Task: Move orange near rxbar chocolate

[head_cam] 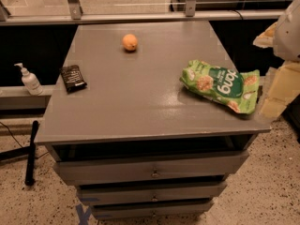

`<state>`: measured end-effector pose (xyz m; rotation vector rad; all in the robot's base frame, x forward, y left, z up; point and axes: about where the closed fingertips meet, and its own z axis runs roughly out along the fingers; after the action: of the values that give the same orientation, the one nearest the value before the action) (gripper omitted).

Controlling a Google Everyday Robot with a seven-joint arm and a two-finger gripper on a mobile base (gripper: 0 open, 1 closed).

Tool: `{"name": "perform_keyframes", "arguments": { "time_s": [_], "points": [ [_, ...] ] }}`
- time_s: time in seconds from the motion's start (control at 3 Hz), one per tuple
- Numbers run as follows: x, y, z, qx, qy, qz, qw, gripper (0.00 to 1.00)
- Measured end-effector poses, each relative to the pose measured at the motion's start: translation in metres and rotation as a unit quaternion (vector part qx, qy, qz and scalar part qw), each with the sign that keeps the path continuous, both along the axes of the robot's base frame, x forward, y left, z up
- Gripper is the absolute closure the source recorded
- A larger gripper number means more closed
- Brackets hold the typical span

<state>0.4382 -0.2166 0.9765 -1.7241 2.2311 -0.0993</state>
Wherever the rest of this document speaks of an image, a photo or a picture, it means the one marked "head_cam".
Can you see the black rxbar chocolate bar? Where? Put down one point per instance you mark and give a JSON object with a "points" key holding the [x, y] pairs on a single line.
{"points": [[72, 78]]}

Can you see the orange fruit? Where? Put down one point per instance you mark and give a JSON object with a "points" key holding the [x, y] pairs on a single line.
{"points": [[130, 42]]}

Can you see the bottom grey drawer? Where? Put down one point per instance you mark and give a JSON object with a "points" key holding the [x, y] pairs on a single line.
{"points": [[150, 209]]}

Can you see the metal window rail frame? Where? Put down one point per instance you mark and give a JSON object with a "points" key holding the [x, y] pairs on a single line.
{"points": [[46, 12]]}

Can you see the green snack chip bag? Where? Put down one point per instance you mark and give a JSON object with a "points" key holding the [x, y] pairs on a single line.
{"points": [[238, 91]]}

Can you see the grey drawer cabinet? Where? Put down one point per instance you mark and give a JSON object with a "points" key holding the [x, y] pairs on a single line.
{"points": [[134, 105]]}

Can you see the white pump lotion bottle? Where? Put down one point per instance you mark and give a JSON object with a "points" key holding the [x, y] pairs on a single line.
{"points": [[30, 80]]}

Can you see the top grey drawer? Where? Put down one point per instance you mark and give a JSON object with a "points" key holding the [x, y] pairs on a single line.
{"points": [[105, 171]]}

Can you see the black rod on floor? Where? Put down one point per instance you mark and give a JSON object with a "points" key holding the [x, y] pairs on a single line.
{"points": [[29, 176]]}

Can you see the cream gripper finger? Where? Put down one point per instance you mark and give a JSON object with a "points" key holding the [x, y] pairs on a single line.
{"points": [[283, 89], [265, 39]]}

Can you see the middle grey drawer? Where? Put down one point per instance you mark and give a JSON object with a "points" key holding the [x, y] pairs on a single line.
{"points": [[154, 193]]}

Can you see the grey drawer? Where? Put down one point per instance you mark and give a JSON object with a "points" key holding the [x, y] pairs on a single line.
{"points": [[105, 171], [150, 209], [154, 193]]}

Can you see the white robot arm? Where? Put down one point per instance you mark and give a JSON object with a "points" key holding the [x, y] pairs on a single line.
{"points": [[283, 37]]}

